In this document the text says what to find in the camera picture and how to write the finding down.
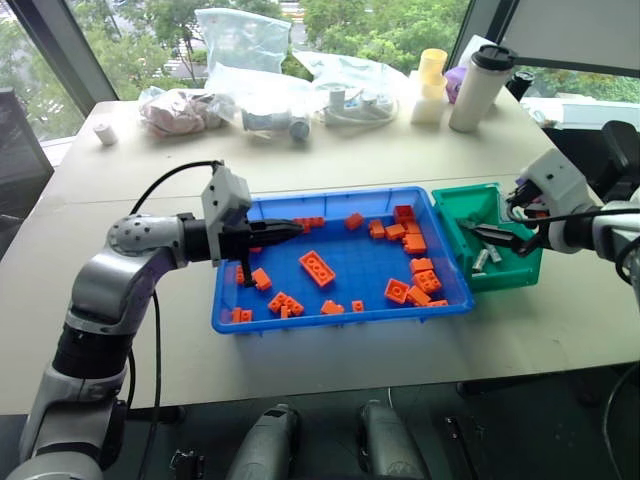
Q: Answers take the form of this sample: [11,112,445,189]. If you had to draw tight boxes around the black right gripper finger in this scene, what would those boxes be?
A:
[474,232,521,249]
[462,222,521,241]

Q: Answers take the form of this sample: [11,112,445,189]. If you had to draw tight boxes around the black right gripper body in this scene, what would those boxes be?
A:
[517,227,549,258]

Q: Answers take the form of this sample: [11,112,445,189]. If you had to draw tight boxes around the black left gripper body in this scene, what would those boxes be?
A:
[218,222,257,289]

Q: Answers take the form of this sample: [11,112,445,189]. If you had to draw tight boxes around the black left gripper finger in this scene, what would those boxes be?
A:
[249,219,305,235]
[250,228,305,247]

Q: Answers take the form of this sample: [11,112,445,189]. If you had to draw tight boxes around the green plastic bin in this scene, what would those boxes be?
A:
[430,182,545,294]

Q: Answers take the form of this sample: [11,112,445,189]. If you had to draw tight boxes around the blue plastic bin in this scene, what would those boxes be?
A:
[211,185,477,337]

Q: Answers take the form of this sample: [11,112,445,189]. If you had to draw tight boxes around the large orange toy brick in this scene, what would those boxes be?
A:
[298,249,336,289]

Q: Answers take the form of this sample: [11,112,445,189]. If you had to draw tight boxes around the plastic bag with grey parts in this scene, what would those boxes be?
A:
[238,105,314,145]

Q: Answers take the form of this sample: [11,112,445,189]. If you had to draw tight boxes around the white tumbler with black lid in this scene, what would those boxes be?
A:
[447,43,518,134]

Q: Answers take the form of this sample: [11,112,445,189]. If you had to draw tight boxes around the plastic bag with pink contents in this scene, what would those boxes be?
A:
[138,86,237,140]

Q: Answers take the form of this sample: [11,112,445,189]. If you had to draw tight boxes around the black round object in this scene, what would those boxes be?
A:
[506,69,537,102]

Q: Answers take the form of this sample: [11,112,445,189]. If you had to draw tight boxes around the purple object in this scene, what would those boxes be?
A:
[444,65,469,105]

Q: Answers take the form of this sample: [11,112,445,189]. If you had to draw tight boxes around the small white cylinder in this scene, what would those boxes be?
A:
[93,121,119,147]

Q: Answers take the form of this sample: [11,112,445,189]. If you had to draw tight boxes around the yellow plastic cup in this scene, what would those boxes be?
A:
[418,48,448,87]

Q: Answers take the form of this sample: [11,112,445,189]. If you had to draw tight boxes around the large clear bluish plastic bag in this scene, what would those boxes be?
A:
[193,6,293,104]

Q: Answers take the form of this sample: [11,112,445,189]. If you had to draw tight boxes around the black flat bar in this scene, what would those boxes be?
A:
[443,414,481,480]

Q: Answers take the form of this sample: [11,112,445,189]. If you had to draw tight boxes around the grey rounded shape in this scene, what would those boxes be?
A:
[356,399,432,480]
[223,403,303,480]

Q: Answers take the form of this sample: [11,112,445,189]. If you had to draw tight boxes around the black panel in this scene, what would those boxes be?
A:
[0,87,56,224]

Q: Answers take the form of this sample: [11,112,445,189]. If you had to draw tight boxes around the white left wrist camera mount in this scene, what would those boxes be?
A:
[200,165,254,267]

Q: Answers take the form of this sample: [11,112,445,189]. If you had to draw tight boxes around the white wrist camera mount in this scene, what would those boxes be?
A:
[516,148,601,252]
[200,165,254,267]

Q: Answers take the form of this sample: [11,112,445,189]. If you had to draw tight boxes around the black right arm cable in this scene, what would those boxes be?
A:
[505,178,640,286]

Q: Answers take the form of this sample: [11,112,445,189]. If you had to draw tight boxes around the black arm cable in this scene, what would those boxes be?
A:
[505,178,640,286]
[123,159,225,480]

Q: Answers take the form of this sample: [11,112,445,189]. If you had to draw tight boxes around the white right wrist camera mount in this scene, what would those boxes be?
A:
[516,148,601,252]

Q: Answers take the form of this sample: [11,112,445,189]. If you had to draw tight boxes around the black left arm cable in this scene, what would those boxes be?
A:
[123,159,225,480]

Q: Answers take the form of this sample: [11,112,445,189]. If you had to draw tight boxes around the plastic bag with white cable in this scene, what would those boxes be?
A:
[292,48,402,130]

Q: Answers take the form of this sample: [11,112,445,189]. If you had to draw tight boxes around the small black bracket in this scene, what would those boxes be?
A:
[169,448,206,480]

